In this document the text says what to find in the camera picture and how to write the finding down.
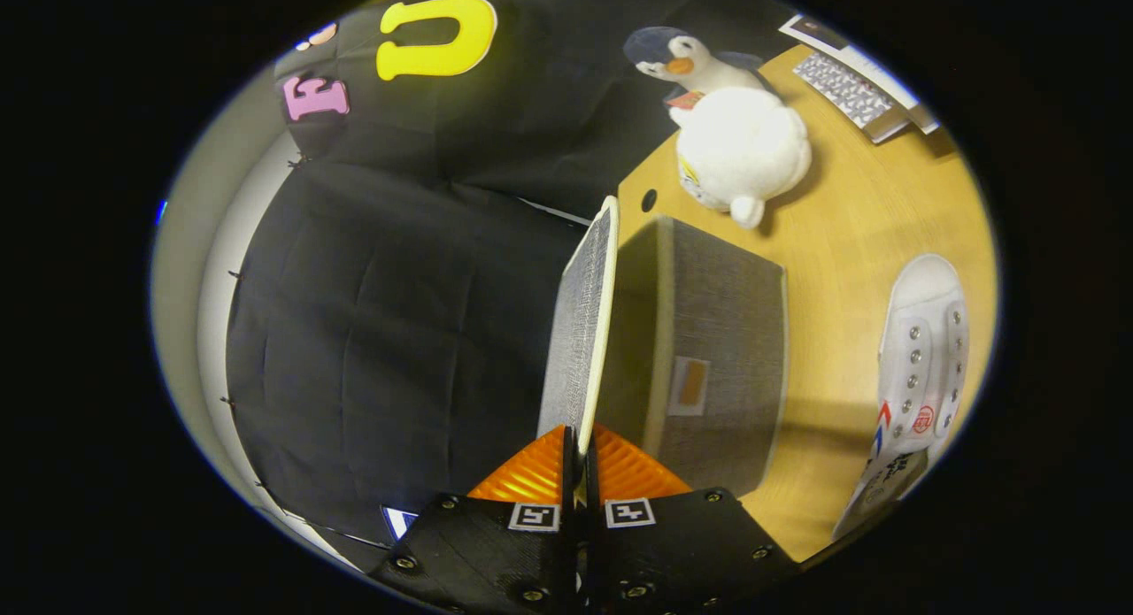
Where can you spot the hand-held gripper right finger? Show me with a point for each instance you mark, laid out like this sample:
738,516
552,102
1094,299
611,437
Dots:
682,553

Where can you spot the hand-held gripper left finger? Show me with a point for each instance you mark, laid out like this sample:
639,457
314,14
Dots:
496,562

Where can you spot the grey fabric storage box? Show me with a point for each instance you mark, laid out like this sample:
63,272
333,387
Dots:
708,332

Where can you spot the white canvas shoe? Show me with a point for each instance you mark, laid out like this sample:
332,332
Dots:
921,332

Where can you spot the white duck plush toy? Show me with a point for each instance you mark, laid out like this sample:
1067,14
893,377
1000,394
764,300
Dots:
743,146

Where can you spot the grey patterned book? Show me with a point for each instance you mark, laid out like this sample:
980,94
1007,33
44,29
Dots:
841,88

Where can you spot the navy white penguin plush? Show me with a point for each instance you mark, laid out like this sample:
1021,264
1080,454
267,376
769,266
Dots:
686,62

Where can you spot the large white book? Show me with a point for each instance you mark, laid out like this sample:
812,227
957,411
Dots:
814,33

